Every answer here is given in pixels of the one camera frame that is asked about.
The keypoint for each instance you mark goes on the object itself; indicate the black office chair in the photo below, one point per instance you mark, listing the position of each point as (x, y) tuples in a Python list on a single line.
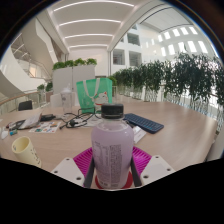
[(25, 105)]

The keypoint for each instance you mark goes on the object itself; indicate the dark blue keyboard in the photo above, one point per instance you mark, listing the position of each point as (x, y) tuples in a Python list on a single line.
[(144, 123)]

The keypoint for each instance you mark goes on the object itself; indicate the open printed booklet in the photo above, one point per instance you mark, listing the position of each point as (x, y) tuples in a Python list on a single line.
[(30, 121)]

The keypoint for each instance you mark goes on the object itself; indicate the small white packet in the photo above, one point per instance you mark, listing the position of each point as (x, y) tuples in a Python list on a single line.
[(139, 134)]

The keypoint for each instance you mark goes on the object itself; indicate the white cabinet with plants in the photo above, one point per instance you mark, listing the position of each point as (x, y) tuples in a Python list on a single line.
[(73, 76)]

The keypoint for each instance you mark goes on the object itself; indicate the green tote bag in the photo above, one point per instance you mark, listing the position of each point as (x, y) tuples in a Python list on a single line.
[(88, 95)]

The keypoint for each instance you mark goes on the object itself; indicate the small black pouch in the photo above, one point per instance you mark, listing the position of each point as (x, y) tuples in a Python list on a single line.
[(47, 117)]

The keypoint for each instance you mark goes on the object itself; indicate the pale yellow cup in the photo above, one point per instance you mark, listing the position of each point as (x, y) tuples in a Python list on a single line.
[(25, 151)]

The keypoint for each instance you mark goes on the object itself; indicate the white computer mouse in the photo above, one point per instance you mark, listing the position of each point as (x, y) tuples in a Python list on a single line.
[(3, 135)]

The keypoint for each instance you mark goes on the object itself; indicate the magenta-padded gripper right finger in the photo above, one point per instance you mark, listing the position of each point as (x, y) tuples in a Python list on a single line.
[(156, 168)]

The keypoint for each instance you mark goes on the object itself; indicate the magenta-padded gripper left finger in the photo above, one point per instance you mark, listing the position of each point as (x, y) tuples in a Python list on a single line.
[(68, 170)]

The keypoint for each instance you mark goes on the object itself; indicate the row of green hedge plants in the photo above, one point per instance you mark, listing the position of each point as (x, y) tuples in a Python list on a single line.
[(186, 78)]

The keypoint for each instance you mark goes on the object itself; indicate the lilac drink bottle black cap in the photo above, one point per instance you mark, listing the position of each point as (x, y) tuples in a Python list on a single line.
[(112, 150)]

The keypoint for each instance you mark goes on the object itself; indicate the blue marker pen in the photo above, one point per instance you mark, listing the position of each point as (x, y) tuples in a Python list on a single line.
[(13, 132)]

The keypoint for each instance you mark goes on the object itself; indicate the planter with green plants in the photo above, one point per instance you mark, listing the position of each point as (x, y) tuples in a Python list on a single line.
[(49, 86)]

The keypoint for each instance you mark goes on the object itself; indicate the colourful sticker sheet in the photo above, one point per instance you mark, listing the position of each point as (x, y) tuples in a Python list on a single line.
[(46, 127)]

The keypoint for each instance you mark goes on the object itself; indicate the dark flat folder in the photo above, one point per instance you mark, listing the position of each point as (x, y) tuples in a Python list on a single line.
[(16, 124)]

